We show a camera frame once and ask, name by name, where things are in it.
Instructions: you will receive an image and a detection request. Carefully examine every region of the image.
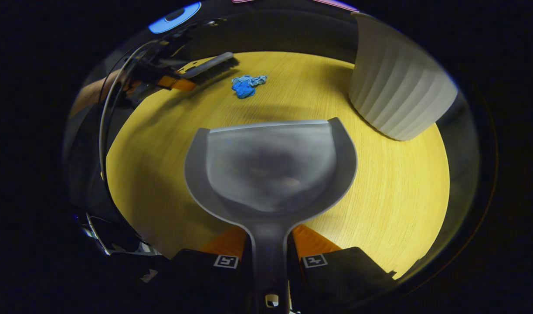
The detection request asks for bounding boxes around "small grey broom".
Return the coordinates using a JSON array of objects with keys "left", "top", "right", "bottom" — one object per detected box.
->
[{"left": 179, "top": 52, "right": 240, "bottom": 85}]

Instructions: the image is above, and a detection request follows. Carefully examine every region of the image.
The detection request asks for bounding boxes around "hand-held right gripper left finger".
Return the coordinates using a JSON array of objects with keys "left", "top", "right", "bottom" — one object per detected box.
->
[{"left": 161, "top": 225, "right": 255, "bottom": 314}]

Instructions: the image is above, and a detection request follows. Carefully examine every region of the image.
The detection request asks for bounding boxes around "blue paper trash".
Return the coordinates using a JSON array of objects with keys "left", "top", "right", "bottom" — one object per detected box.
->
[{"left": 231, "top": 75, "right": 268, "bottom": 99}]

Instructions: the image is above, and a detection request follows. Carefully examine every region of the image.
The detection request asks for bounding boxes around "white ribbed garbage bin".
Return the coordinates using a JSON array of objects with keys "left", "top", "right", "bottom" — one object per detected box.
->
[{"left": 348, "top": 12, "right": 459, "bottom": 141}]

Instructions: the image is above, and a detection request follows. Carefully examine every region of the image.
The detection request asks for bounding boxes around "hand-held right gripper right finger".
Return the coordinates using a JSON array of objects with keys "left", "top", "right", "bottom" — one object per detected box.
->
[{"left": 287, "top": 224, "right": 398, "bottom": 314}]

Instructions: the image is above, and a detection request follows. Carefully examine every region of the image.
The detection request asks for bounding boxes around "grey dustpan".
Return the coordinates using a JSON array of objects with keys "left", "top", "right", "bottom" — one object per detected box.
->
[{"left": 184, "top": 117, "right": 358, "bottom": 314}]

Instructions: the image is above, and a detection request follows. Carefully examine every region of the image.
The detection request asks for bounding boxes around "wooden desktop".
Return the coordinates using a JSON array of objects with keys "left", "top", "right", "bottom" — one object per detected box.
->
[{"left": 106, "top": 51, "right": 451, "bottom": 280}]

